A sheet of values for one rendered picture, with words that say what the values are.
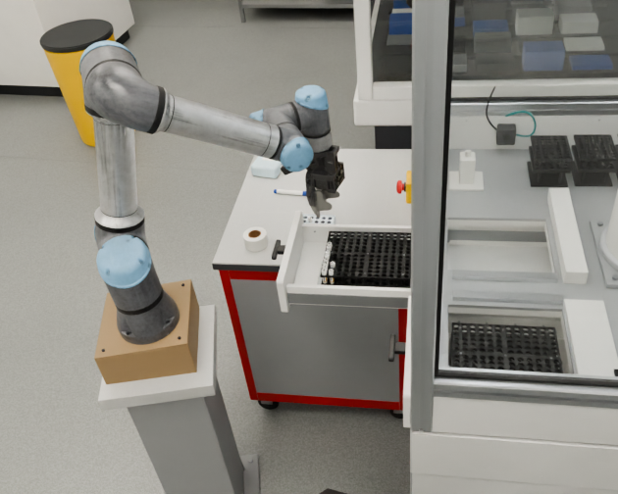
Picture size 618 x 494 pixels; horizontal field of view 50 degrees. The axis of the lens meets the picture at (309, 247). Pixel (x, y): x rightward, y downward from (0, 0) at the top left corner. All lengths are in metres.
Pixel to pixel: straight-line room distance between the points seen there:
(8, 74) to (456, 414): 4.36
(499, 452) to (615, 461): 0.20
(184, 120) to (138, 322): 0.51
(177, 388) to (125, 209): 0.45
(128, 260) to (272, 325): 0.73
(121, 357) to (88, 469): 0.98
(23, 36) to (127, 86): 3.58
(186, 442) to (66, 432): 0.88
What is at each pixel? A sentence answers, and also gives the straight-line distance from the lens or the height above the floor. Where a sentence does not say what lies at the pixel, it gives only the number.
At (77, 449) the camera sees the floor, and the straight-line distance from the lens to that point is 2.65.
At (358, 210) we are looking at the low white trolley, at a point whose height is 0.76.
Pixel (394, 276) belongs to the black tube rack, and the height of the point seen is 0.90.
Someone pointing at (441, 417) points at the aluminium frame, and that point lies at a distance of 1.27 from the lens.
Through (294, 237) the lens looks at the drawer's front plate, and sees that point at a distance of 1.74.
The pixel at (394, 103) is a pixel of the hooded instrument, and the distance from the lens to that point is 2.37.
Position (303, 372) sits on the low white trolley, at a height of 0.26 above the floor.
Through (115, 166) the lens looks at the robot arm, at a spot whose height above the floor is 1.25.
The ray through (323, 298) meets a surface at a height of 0.86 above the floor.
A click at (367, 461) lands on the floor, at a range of 2.38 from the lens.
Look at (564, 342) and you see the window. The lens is 1.14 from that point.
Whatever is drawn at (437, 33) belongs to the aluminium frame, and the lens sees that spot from 0.80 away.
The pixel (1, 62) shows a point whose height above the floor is 0.27.
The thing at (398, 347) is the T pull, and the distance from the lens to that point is 1.47.
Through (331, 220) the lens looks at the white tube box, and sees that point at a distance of 2.00.
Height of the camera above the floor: 2.02
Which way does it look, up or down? 40 degrees down
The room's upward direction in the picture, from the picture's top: 7 degrees counter-clockwise
